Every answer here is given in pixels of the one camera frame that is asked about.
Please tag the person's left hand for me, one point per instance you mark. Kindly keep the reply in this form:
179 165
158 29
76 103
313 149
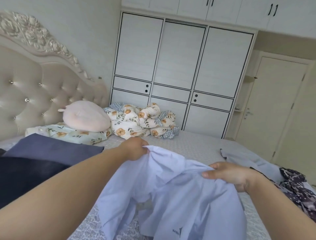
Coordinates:
133 149

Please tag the person's right hand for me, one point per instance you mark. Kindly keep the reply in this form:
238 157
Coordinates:
234 174

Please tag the bed with grey patterned sheet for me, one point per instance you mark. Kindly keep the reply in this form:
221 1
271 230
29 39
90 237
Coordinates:
197 143

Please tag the light lavender sunscreen jacket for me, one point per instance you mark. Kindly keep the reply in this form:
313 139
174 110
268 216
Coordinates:
182 207

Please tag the dark purple patterned garment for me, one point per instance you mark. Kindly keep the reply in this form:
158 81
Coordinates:
301 193

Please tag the grey printed t-shirt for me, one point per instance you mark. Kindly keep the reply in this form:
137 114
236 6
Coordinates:
49 148

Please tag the person's left forearm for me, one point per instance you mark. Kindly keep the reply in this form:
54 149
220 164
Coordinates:
54 202

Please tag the person's right forearm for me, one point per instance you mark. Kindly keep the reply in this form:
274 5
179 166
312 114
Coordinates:
281 212

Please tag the floral bunched quilt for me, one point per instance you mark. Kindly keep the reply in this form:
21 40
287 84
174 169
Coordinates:
172 132

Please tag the pink plush pillow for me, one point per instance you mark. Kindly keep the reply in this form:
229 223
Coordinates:
86 116

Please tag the floral pillow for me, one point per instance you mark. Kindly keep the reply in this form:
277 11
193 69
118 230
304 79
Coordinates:
64 133

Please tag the white door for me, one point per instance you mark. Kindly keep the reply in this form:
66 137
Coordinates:
271 104

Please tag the white wardrobe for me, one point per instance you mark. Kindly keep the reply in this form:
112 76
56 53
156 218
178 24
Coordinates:
177 54

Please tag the beige tufted headboard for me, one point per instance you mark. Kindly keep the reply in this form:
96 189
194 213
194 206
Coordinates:
34 89

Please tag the white overhead cabinets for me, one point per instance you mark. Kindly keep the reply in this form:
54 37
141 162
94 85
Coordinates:
222 10

